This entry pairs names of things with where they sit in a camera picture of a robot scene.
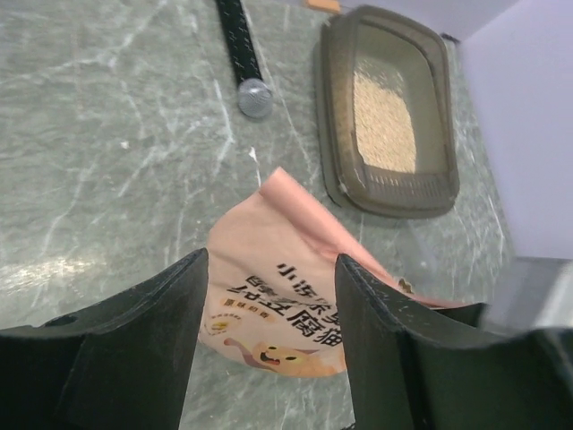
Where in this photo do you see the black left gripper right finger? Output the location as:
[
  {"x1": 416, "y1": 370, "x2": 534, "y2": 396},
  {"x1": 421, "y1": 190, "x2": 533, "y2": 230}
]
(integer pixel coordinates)
[{"x1": 335, "y1": 254, "x2": 572, "y2": 429}]

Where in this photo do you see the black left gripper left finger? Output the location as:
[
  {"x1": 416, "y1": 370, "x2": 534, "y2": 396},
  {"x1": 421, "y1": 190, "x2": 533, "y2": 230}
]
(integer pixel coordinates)
[{"x1": 1, "y1": 249, "x2": 209, "y2": 429}]

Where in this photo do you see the orange cat litter bag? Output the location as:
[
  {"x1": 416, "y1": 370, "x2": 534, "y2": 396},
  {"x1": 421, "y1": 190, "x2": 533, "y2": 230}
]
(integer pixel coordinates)
[{"x1": 199, "y1": 168, "x2": 454, "y2": 378}]

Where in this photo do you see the beige clean litter pile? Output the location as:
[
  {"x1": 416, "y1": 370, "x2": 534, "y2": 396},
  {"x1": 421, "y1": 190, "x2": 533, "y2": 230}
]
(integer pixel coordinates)
[{"x1": 353, "y1": 56, "x2": 416, "y2": 173}]

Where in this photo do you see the brown plastic litter box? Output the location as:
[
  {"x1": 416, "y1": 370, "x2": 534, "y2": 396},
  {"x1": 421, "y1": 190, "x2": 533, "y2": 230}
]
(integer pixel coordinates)
[{"x1": 313, "y1": 5, "x2": 459, "y2": 219}]

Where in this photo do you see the black microphone with grey head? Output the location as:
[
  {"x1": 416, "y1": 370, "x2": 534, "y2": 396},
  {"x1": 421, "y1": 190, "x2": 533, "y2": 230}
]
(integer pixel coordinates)
[{"x1": 215, "y1": 0, "x2": 273, "y2": 120}]

